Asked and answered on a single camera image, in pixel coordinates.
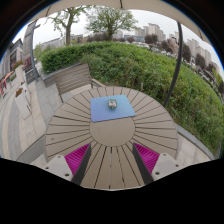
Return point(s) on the grey shopfront building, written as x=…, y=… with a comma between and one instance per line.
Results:
x=11, y=58

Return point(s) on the round leafy green tree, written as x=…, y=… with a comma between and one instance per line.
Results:
x=110, y=20

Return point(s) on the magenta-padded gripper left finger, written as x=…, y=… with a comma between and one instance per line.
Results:
x=77, y=159

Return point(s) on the blue square mouse pad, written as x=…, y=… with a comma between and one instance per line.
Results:
x=100, y=111

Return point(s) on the dark curved umbrella pole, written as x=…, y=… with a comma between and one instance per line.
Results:
x=178, y=60

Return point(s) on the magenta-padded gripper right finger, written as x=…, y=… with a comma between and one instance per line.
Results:
x=146, y=160

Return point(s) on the tall grey sign pillar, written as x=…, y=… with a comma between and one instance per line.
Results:
x=28, y=46

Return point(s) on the brown slatted outdoor chair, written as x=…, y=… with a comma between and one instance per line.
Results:
x=73, y=78

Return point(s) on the beige umbrella canopy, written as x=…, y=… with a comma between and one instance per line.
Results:
x=133, y=4

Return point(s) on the distant apartment buildings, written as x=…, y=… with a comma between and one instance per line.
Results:
x=153, y=30

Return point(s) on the tall thin-trunk tree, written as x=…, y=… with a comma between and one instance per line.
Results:
x=68, y=31

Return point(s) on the white planter with flowers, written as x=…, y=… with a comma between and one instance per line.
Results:
x=22, y=103
x=18, y=70

